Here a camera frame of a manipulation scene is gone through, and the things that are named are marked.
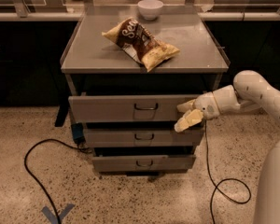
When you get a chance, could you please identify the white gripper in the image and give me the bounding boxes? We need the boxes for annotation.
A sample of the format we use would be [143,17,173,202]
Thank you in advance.
[175,92,220,133]

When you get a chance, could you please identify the grey top drawer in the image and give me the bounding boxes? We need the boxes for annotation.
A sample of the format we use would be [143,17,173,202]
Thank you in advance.
[69,94,194,123]

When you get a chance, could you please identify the grey drawer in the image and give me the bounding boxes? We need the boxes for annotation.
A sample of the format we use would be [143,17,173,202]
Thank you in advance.
[69,94,194,123]
[84,129,204,147]
[92,155,196,173]

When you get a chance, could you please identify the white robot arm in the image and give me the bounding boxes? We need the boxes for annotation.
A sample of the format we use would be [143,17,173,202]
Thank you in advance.
[175,70,280,224]

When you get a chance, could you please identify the grey bottom drawer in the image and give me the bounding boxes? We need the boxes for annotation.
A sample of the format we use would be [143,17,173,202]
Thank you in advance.
[92,155,196,173]

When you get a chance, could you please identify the grey drawer cabinet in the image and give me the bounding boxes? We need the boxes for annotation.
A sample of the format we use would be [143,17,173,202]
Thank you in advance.
[62,6,229,173]

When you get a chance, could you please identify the grey middle drawer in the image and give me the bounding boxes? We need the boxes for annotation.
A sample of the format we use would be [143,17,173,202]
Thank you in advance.
[84,129,204,147]

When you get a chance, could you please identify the brown yellow chip bag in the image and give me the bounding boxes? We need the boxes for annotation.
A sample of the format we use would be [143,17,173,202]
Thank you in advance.
[102,18,180,72]

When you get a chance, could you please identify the white bowl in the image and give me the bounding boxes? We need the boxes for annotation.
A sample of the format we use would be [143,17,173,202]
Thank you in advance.
[137,0,163,20]

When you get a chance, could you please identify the blue power adapter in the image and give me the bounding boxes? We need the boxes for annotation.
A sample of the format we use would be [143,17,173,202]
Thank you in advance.
[71,123,85,145]

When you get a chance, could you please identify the white railing counter edge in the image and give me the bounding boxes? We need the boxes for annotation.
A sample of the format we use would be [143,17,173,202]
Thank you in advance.
[0,12,280,21]

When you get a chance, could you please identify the blue tape mark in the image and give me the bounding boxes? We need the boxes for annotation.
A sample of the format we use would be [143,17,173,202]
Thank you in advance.
[41,203,75,224]

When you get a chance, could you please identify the black cable on floor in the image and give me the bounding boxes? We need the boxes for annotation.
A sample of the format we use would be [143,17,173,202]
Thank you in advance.
[23,121,253,224]

